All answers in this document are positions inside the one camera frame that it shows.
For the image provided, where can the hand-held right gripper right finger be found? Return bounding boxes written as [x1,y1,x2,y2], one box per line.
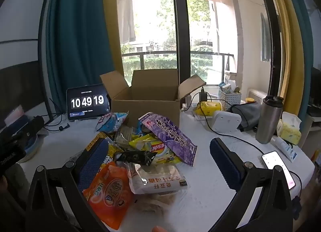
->
[209,138,294,232]

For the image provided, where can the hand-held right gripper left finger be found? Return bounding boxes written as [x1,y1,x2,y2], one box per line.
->
[25,138,118,232]

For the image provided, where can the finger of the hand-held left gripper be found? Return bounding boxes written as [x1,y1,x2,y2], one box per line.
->
[14,116,46,144]

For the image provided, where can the yellow and blue snack packet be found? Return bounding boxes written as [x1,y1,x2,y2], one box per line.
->
[85,132,123,172]

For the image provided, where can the yellow potato chips bag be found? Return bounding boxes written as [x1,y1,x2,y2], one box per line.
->
[129,133,181,165]

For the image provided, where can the brown cardboard box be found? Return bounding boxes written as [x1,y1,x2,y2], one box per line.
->
[100,69,206,128]

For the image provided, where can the person's left forearm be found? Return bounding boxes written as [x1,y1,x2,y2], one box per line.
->
[0,167,30,232]

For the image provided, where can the pink box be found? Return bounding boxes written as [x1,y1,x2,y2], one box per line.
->
[5,105,28,127]

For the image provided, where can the white and blue bowl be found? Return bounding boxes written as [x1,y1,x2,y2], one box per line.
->
[19,134,42,162]

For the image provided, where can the orange snack packet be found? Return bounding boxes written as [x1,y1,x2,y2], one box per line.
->
[83,161,134,230]

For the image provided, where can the small black snack packet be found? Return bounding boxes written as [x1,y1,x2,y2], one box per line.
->
[113,150,157,166]

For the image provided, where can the white plastic device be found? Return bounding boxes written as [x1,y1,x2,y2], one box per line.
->
[213,111,242,132]

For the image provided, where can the blue and white snack packet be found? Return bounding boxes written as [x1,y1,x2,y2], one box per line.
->
[95,112,129,132]

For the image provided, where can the grey fabric bag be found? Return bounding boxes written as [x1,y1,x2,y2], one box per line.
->
[227,101,262,132]

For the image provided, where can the smartphone with lit screen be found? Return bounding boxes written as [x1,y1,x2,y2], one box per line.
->
[261,151,296,190]

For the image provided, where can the yellow plastic packet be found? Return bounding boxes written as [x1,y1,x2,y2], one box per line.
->
[196,100,222,116]

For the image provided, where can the purple snack packet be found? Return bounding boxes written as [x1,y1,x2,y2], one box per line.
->
[138,112,198,167]

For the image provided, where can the tablet showing clock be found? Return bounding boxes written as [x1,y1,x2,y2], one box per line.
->
[66,84,111,122]

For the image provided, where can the stainless steel tumbler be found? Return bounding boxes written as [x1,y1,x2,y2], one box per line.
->
[256,95,284,144]

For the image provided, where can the white packet with brown label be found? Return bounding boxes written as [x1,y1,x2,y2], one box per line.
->
[126,162,188,195]

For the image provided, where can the white tube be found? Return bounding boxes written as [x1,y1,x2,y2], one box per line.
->
[271,137,298,163]

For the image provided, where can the white power strip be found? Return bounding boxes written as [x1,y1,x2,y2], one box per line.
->
[182,103,201,113]

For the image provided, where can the white woven basket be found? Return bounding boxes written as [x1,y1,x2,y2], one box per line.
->
[218,89,242,105]

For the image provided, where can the clear plastic packet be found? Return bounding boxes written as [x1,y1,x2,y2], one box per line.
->
[133,192,181,214]

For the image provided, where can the yellow tissue pack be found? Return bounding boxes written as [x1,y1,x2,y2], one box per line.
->
[276,111,302,146]

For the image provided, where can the white air conditioner unit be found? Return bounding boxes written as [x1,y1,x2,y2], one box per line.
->
[247,88,267,103]

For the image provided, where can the wide teal curtain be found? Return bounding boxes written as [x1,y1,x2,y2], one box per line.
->
[45,0,116,97]

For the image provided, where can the black monitor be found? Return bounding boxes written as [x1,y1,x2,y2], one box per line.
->
[308,66,321,117]

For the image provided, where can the balcony railing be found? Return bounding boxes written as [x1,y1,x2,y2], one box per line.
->
[122,51,235,72]

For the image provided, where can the yellow curtain beside teal curtain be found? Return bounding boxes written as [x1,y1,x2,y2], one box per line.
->
[103,0,124,77]

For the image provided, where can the tall yellow curtain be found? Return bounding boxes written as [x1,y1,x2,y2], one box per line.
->
[263,0,305,112]

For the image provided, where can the hanging white garment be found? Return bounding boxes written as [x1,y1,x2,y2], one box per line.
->
[120,0,137,44]

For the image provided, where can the black window mullion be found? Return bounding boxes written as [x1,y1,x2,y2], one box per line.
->
[171,0,192,84]

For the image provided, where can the narrow teal curtain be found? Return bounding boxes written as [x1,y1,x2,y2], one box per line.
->
[281,0,316,119]

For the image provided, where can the long black cable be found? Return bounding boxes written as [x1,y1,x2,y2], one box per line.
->
[196,99,301,197]

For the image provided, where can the thin black tablet cables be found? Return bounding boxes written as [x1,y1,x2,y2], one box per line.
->
[44,99,71,131]

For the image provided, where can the black window side frame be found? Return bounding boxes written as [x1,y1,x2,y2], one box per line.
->
[253,0,282,99]

